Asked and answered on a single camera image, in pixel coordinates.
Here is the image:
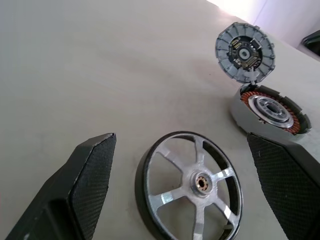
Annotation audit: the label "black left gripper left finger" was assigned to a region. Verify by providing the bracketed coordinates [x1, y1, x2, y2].
[0, 132, 118, 240]

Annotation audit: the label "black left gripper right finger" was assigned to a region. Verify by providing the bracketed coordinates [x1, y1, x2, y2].
[246, 131, 320, 240]

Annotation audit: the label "silver spoked rotor black rim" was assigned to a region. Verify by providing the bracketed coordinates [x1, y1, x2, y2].
[134, 130, 245, 240]

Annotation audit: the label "grey motor housing copper windings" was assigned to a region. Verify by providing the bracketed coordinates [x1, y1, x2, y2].
[229, 83, 312, 137]

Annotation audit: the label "grey hinged motor lid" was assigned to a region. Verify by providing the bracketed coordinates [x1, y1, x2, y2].
[214, 21, 276, 85]

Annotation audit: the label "dark rounded object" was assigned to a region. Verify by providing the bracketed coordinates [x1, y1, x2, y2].
[301, 31, 320, 57]

